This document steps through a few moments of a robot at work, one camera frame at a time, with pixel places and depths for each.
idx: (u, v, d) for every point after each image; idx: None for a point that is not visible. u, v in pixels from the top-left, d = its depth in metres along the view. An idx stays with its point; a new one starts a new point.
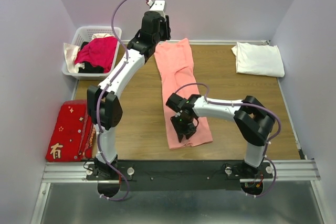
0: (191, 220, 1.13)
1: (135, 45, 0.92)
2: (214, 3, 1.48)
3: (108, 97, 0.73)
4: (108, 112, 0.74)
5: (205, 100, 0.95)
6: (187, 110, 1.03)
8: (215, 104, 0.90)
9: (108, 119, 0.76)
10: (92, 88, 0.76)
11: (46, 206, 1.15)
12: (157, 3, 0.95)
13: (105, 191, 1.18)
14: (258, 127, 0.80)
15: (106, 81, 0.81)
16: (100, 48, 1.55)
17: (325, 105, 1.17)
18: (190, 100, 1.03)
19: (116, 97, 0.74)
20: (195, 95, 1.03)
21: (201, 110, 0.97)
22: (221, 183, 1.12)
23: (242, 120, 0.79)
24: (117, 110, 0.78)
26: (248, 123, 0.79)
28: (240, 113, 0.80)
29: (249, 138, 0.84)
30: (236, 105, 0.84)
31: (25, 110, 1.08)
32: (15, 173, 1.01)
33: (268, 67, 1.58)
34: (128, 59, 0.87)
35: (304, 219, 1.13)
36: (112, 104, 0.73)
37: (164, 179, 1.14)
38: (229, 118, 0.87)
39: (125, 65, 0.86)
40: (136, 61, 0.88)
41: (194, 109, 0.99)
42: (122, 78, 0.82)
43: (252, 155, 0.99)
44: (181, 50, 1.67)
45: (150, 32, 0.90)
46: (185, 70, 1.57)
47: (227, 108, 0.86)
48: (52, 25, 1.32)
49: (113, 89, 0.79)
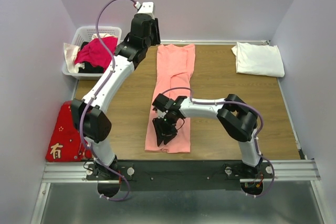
0: (191, 220, 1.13)
1: (123, 51, 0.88)
2: (214, 3, 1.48)
3: (92, 113, 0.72)
4: (94, 126, 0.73)
5: (190, 102, 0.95)
6: (175, 112, 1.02)
8: (200, 104, 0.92)
9: (95, 132, 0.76)
10: (75, 102, 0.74)
11: (46, 207, 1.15)
12: (145, 5, 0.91)
13: (105, 191, 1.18)
14: (240, 124, 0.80)
15: (91, 93, 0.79)
16: (100, 48, 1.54)
17: (325, 105, 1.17)
18: (176, 102, 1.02)
19: (101, 112, 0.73)
20: (181, 96, 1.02)
21: (188, 112, 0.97)
22: (221, 183, 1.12)
23: (225, 118, 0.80)
24: (104, 123, 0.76)
26: (231, 120, 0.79)
28: (222, 110, 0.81)
29: (234, 135, 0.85)
30: (219, 103, 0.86)
31: (25, 110, 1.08)
32: (15, 173, 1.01)
33: (268, 67, 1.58)
34: (114, 67, 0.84)
35: (304, 219, 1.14)
36: (96, 119, 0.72)
37: (164, 179, 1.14)
38: (214, 116, 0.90)
39: (111, 75, 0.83)
40: (123, 68, 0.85)
41: (180, 110, 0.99)
42: (107, 90, 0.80)
43: (245, 153, 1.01)
44: (185, 54, 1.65)
45: (139, 37, 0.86)
46: (184, 75, 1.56)
47: (210, 107, 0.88)
48: (52, 25, 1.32)
49: (98, 103, 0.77)
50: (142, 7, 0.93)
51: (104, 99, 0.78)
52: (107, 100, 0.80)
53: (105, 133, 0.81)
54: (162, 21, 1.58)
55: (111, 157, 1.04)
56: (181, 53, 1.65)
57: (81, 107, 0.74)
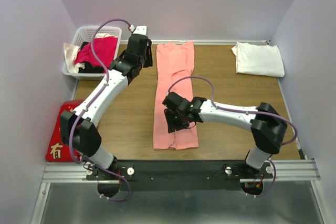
0: (191, 220, 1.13)
1: (118, 65, 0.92)
2: (214, 3, 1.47)
3: (83, 124, 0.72)
4: (84, 138, 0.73)
5: (213, 106, 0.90)
6: (191, 115, 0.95)
8: (226, 110, 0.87)
9: (84, 146, 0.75)
10: (65, 114, 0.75)
11: (46, 206, 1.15)
12: (138, 28, 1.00)
13: (105, 191, 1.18)
14: (273, 137, 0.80)
15: (83, 105, 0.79)
16: (100, 48, 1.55)
17: (325, 105, 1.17)
18: (193, 103, 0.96)
19: (92, 124, 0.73)
20: (198, 98, 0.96)
21: (208, 116, 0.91)
22: (221, 183, 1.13)
23: (260, 130, 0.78)
24: (94, 136, 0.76)
26: (266, 134, 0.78)
28: (258, 122, 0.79)
29: (262, 146, 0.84)
30: (252, 113, 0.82)
31: (25, 110, 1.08)
32: (14, 173, 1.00)
33: (268, 67, 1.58)
34: (108, 81, 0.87)
35: (303, 219, 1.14)
36: (86, 131, 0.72)
37: (164, 179, 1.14)
38: (242, 125, 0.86)
39: (105, 88, 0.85)
40: (117, 82, 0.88)
41: (200, 114, 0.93)
42: (100, 103, 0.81)
43: (255, 157, 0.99)
44: (184, 52, 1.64)
45: (136, 53, 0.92)
46: (184, 72, 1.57)
47: (240, 115, 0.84)
48: (52, 25, 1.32)
49: (90, 114, 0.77)
50: (136, 29, 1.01)
51: (96, 111, 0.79)
52: (99, 112, 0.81)
53: (94, 147, 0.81)
54: (162, 21, 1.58)
55: (110, 159, 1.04)
56: (180, 51, 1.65)
57: (71, 118, 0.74)
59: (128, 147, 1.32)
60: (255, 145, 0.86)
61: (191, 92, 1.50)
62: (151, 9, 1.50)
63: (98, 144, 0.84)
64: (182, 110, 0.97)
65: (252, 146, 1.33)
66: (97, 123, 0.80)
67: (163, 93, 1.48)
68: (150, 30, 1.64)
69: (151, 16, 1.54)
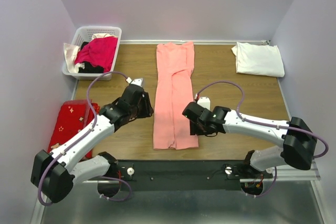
0: (191, 220, 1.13)
1: (109, 112, 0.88)
2: (214, 3, 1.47)
3: (56, 169, 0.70)
4: (54, 183, 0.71)
5: (239, 117, 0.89)
6: (214, 125, 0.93)
8: (253, 124, 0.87)
9: (52, 191, 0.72)
10: (41, 155, 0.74)
11: (46, 206, 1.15)
12: (135, 80, 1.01)
13: (105, 191, 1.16)
14: (305, 154, 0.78)
15: (62, 148, 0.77)
16: (100, 48, 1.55)
17: (326, 105, 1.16)
18: (215, 113, 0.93)
19: (65, 171, 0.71)
20: (220, 107, 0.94)
21: (233, 128, 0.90)
22: (221, 183, 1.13)
23: (292, 147, 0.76)
24: (64, 183, 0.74)
26: (298, 150, 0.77)
28: (290, 139, 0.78)
29: (293, 162, 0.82)
30: (283, 127, 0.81)
31: (25, 109, 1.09)
32: (14, 173, 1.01)
33: (268, 67, 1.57)
34: (94, 126, 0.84)
35: (303, 219, 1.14)
36: (58, 177, 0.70)
37: (164, 179, 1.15)
38: (271, 140, 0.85)
39: (88, 133, 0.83)
40: (103, 129, 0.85)
41: (223, 125, 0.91)
42: (80, 148, 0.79)
43: (265, 162, 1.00)
44: (184, 52, 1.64)
45: (128, 103, 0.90)
46: (184, 72, 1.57)
47: (270, 129, 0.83)
48: (52, 25, 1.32)
49: (65, 159, 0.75)
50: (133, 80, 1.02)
51: (73, 158, 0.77)
52: (76, 158, 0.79)
53: (64, 192, 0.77)
54: (162, 21, 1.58)
55: (105, 167, 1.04)
56: (180, 51, 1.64)
57: (45, 160, 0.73)
59: (128, 147, 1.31)
60: (285, 161, 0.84)
61: (191, 92, 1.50)
62: (151, 9, 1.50)
63: (69, 190, 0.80)
64: (204, 121, 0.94)
65: (252, 145, 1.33)
66: (71, 168, 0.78)
67: (163, 93, 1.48)
68: (150, 30, 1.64)
69: (151, 16, 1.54)
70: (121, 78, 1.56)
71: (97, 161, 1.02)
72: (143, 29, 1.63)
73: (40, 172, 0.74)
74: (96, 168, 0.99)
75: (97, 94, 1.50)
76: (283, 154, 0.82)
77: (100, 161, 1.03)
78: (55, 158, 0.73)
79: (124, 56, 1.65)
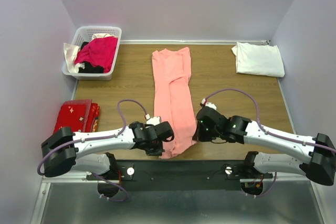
0: (191, 220, 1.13)
1: (137, 130, 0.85)
2: (215, 2, 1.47)
3: (67, 151, 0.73)
4: (57, 161, 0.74)
5: (262, 130, 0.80)
6: (233, 136, 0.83)
8: (276, 137, 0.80)
9: (51, 166, 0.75)
10: (65, 131, 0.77)
11: (46, 206, 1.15)
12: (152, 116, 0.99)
13: (105, 191, 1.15)
14: (331, 171, 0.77)
15: (84, 135, 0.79)
16: (100, 48, 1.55)
17: (326, 105, 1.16)
18: (234, 123, 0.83)
19: (73, 157, 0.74)
20: (241, 116, 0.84)
21: (254, 141, 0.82)
22: (221, 183, 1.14)
23: (320, 164, 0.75)
24: (65, 167, 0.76)
26: (325, 168, 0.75)
28: (317, 156, 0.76)
29: (316, 178, 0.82)
30: (310, 145, 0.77)
31: (25, 110, 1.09)
32: (14, 172, 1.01)
33: (268, 67, 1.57)
34: (119, 134, 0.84)
35: (303, 219, 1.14)
36: (64, 159, 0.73)
37: (164, 179, 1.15)
38: (295, 156, 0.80)
39: (112, 137, 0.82)
40: (124, 142, 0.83)
41: (244, 138, 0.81)
42: (96, 145, 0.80)
43: (270, 167, 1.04)
44: (180, 59, 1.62)
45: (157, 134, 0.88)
46: (181, 79, 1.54)
47: (296, 146, 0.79)
48: (52, 25, 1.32)
49: (80, 147, 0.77)
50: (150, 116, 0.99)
51: (86, 150, 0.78)
52: (87, 152, 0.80)
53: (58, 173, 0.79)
54: (161, 21, 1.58)
55: (104, 169, 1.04)
56: (177, 57, 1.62)
57: (65, 137, 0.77)
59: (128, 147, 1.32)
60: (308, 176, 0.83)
61: (190, 99, 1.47)
62: (153, 10, 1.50)
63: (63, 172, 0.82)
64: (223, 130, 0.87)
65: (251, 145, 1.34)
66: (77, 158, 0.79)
67: (162, 100, 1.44)
68: (150, 30, 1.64)
69: (151, 16, 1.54)
70: (121, 78, 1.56)
71: (101, 160, 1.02)
72: (143, 29, 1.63)
73: (53, 144, 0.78)
74: (96, 166, 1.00)
75: (97, 93, 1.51)
76: (306, 170, 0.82)
77: (104, 160, 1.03)
78: (73, 140, 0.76)
79: (124, 56, 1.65)
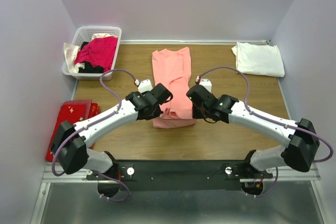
0: (191, 220, 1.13)
1: (136, 99, 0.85)
2: (216, 2, 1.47)
3: (74, 141, 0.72)
4: (71, 154, 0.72)
5: (247, 110, 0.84)
6: (218, 113, 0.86)
8: (261, 118, 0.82)
9: (66, 162, 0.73)
10: (65, 125, 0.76)
11: (46, 206, 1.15)
12: (143, 81, 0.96)
13: (105, 191, 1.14)
14: (308, 156, 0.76)
15: (85, 123, 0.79)
16: (100, 48, 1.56)
17: (326, 105, 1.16)
18: (222, 101, 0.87)
19: (83, 145, 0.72)
20: (229, 96, 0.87)
21: (239, 120, 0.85)
22: (221, 183, 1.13)
23: (297, 148, 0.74)
24: (80, 157, 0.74)
26: (302, 152, 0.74)
28: (296, 139, 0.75)
29: (292, 163, 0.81)
30: (291, 127, 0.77)
31: (25, 109, 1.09)
32: (15, 172, 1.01)
33: (268, 67, 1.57)
34: (119, 109, 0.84)
35: (303, 219, 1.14)
36: (75, 149, 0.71)
37: (164, 178, 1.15)
38: (276, 138, 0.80)
39: (114, 115, 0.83)
40: (126, 115, 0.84)
41: (229, 116, 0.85)
42: (101, 126, 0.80)
43: (264, 162, 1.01)
44: (180, 59, 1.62)
45: (156, 97, 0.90)
46: (181, 79, 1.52)
47: (277, 127, 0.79)
48: (52, 25, 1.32)
49: (86, 134, 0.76)
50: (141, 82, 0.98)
51: (93, 135, 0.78)
52: (96, 136, 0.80)
53: (77, 168, 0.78)
54: (161, 21, 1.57)
55: (108, 164, 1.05)
56: (177, 57, 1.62)
57: (67, 130, 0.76)
59: (128, 147, 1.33)
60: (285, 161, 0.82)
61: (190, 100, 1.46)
62: (153, 10, 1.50)
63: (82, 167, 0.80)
64: (209, 108, 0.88)
65: (251, 145, 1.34)
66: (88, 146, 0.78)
67: None
68: (150, 30, 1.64)
69: (151, 16, 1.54)
70: (121, 78, 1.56)
71: (104, 156, 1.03)
72: (143, 29, 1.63)
73: (60, 142, 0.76)
74: (100, 161, 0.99)
75: (97, 93, 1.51)
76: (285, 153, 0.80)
77: (106, 157, 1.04)
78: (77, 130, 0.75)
79: (124, 56, 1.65)
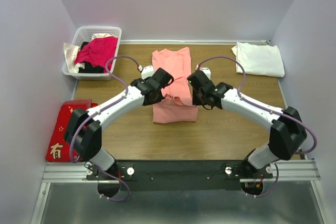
0: (191, 220, 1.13)
1: (140, 85, 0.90)
2: (215, 2, 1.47)
3: (91, 126, 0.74)
4: (88, 138, 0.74)
5: (238, 96, 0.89)
6: (213, 98, 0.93)
8: (249, 104, 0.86)
9: (83, 147, 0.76)
10: (78, 112, 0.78)
11: (46, 206, 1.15)
12: (146, 67, 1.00)
13: (105, 191, 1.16)
14: (291, 142, 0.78)
15: (97, 108, 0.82)
16: (100, 48, 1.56)
17: (326, 105, 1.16)
18: (218, 87, 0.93)
19: (99, 127, 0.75)
20: (225, 84, 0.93)
21: (231, 105, 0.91)
22: (221, 183, 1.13)
23: (279, 131, 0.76)
24: (96, 140, 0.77)
26: (283, 136, 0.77)
28: (279, 124, 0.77)
29: (275, 149, 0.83)
30: (275, 113, 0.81)
31: (25, 110, 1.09)
32: (15, 172, 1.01)
33: (268, 67, 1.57)
34: (127, 94, 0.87)
35: (304, 219, 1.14)
36: (92, 132, 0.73)
37: (164, 178, 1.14)
38: (262, 124, 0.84)
39: (123, 99, 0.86)
40: (134, 98, 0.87)
41: (222, 100, 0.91)
42: (113, 110, 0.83)
43: (260, 157, 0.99)
44: (180, 59, 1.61)
45: (159, 81, 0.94)
46: (181, 79, 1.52)
47: (263, 113, 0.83)
48: (52, 25, 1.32)
49: (100, 118, 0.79)
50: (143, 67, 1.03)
51: (107, 118, 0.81)
52: (109, 120, 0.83)
53: (93, 152, 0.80)
54: (161, 21, 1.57)
55: (111, 161, 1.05)
56: (177, 57, 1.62)
57: (82, 116, 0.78)
59: (128, 147, 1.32)
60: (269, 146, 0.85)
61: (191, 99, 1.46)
62: (153, 9, 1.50)
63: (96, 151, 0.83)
64: (204, 93, 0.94)
65: (252, 145, 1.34)
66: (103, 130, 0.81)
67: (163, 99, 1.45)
68: (150, 30, 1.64)
69: (151, 16, 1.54)
70: (121, 78, 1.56)
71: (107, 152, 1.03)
72: (143, 29, 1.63)
73: (74, 128, 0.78)
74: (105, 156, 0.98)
75: (97, 93, 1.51)
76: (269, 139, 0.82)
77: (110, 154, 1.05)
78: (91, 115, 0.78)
79: (124, 56, 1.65)
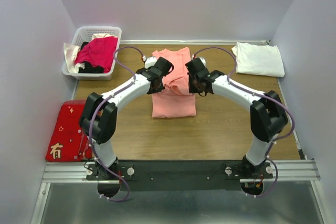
0: (191, 220, 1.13)
1: (145, 73, 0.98)
2: (215, 2, 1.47)
3: (107, 107, 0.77)
4: (106, 119, 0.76)
5: (227, 81, 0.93)
6: (206, 84, 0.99)
8: (235, 87, 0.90)
9: (100, 129, 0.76)
10: (93, 96, 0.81)
11: (46, 206, 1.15)
12: (150, 58, 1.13)
13: (105, 191, 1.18)
14: (270, 123, 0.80)
15: (110, 93, 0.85)
16: (100, 48, 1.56)
17: (326, 105, 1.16)
18: (211, 74, 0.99)
19: (115, 109, 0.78)
20: (218, 72, 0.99)
21: (220, 89, 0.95)
22: (221, 183, 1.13)
23: (257, 111, 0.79)
24: (111, 124, 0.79)
26: (262, 116, 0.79)
28: (258, 104, 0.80)
29: (255, 131, 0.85)
30: (258, 94, 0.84)
31: (25, 110, 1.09)
32: (15, 172, 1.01)
33: (268, 67, 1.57)
34: (135, 80, 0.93)
35: (304, 219, 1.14)
36: (109, 113, 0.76)
37: (164, 178, 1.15)
38: (245, 106, 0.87)
39: (132, 85, 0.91)
40: (142, 84, 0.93)
41: (212, 85, 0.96)
42: (125, 94, 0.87)
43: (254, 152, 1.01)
44: (180, 59, 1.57)
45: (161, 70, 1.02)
46: (181, 80, 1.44)
47: (246, 95, 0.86)
48: (52, 25, 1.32)
49: (115, 101, 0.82)
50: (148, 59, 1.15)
51: (120, 102, 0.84)
52: (122, 103, 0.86)
53: (107, 137, 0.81)
54: (161, 21, 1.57)
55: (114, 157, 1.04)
56: (177, 57, 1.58)
57: (97, 100, 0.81)
59: (128, 147, 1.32)
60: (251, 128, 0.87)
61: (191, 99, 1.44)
62: (153, 9, 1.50)
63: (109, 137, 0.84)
64: (199, 78, 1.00)
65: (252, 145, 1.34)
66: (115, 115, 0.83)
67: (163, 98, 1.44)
68: (150, 30, 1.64)
69: (151, 16, 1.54)
70: (121, 78, 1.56)
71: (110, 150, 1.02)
72: (143, 29, 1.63)
73: (90, 113, 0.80)
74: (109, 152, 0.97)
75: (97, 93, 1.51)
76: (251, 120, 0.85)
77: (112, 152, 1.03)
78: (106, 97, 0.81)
79: (124, 56, 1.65)
